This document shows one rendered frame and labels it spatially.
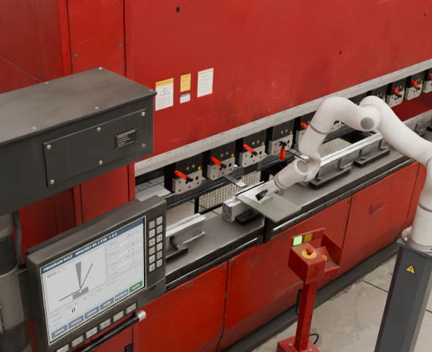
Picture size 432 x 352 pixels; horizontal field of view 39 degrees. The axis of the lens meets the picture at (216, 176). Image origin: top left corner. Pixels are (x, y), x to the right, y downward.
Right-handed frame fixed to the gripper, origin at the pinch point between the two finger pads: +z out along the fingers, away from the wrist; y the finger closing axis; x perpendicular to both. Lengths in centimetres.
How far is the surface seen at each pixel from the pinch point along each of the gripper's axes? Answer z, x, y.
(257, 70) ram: -43, -45, 3
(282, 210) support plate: -6.1, 11.7, 0.2
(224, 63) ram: -47, -51, 23
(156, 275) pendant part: -50, 11, 103
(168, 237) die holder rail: 13, -4, 51
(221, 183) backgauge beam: 31.3, -18.8, -7.6
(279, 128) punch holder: -18.4, -23.0, -15.2
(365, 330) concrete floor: 54, 95, -63
